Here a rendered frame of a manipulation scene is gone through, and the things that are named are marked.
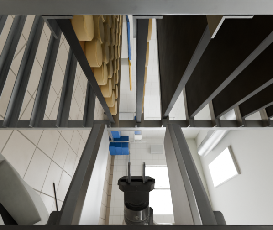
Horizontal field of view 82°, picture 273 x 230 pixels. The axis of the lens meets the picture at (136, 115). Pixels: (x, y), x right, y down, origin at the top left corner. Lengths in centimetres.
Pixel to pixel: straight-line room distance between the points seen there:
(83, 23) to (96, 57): 7
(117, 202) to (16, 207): 482
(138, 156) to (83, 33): 537
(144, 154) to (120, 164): 89
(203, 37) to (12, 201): 46
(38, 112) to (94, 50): 43
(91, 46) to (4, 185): 34
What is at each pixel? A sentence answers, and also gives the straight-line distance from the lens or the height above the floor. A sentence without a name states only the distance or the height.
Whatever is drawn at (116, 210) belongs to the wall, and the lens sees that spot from 519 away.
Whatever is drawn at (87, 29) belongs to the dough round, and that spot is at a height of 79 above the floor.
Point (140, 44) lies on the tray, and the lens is 23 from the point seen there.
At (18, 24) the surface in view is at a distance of 99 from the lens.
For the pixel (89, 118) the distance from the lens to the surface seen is 58.
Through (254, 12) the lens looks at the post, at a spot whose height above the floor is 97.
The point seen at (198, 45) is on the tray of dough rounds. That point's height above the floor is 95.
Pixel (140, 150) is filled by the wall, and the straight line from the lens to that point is 563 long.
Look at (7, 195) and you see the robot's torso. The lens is 45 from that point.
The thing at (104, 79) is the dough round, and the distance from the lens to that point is 34.
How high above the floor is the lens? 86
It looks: level
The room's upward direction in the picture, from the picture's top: 90 degrees clockwise
